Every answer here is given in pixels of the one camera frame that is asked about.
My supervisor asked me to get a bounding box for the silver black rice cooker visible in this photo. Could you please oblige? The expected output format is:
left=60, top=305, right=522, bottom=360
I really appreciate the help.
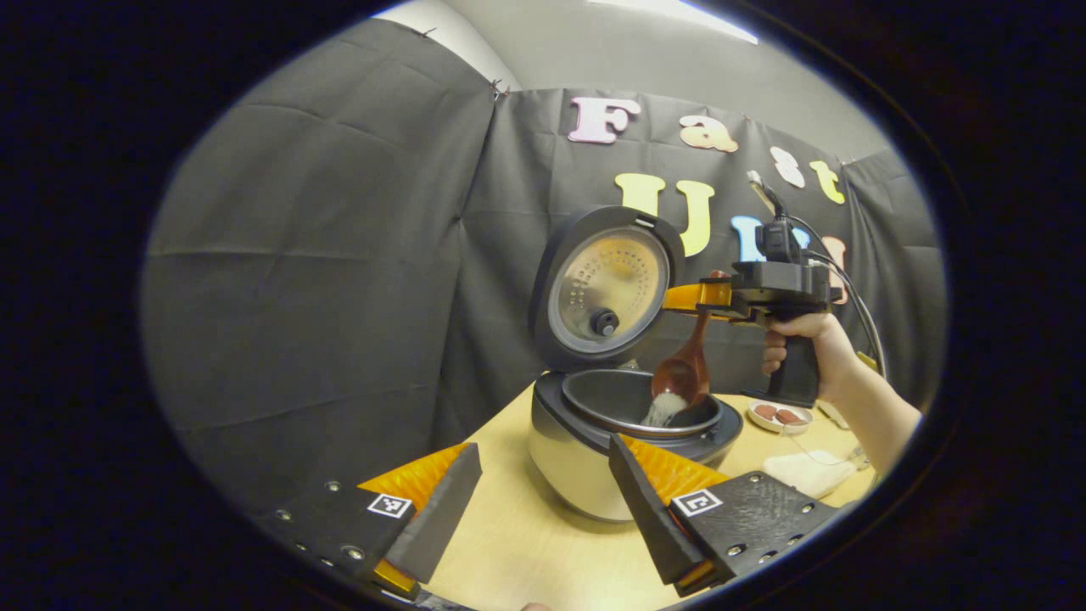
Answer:
left=528, top=206, right=744, bottom=522

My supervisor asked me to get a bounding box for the white round plate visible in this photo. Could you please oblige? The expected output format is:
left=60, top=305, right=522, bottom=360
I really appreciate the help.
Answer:
left=748, top=401, right=814, bottom=435

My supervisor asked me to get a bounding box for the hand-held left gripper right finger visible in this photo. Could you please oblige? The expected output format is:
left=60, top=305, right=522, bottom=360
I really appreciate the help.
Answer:
left=606, top=434, right=841, bottom=597

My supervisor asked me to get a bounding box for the large ceiling light panel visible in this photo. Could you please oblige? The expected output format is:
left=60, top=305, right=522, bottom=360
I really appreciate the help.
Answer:
left=590, top=0, right=759, bottom=45

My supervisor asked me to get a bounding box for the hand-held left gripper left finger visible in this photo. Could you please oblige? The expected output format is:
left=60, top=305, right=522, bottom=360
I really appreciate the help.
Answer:
left=255, top=441, right=483, bottom=602

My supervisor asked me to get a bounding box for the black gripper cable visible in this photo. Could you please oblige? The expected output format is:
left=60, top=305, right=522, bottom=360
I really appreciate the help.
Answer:
left=793, top=216, right=888, bottom=379

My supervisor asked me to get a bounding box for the brown wooden spoon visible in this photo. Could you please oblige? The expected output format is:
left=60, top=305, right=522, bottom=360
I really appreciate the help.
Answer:
left=651, top=272, right=712, bottom=427

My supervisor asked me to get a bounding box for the black backdrop cloth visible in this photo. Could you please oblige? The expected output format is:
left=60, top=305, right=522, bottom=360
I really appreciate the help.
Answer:
left=140, top=19, right=947, bottom=519

